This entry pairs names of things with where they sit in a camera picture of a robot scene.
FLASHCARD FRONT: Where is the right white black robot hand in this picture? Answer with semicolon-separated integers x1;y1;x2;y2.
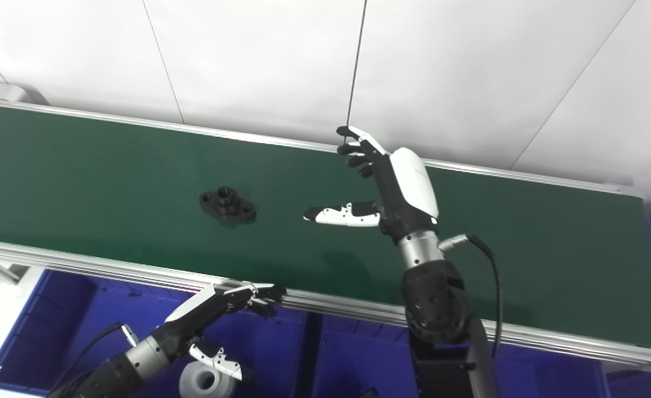
303;126;440;244

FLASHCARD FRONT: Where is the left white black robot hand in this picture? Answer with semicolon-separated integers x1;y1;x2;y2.
164;282;287;382

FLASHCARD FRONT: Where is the black flange part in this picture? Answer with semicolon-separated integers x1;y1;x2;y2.
199;187;258;223

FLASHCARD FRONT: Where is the white cylindrical part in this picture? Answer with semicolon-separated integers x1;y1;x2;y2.
179;362;221;398

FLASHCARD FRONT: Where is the green conveyor belt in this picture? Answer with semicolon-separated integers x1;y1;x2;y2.
0;104;651;354
0;97;651;376

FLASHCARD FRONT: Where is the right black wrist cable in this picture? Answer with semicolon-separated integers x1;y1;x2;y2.
439;233;503;360

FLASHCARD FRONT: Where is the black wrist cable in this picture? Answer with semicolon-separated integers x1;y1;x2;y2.
49;322;138;398
439;233;503;360

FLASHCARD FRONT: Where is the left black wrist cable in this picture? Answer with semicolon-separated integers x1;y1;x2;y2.
49;322;138;398

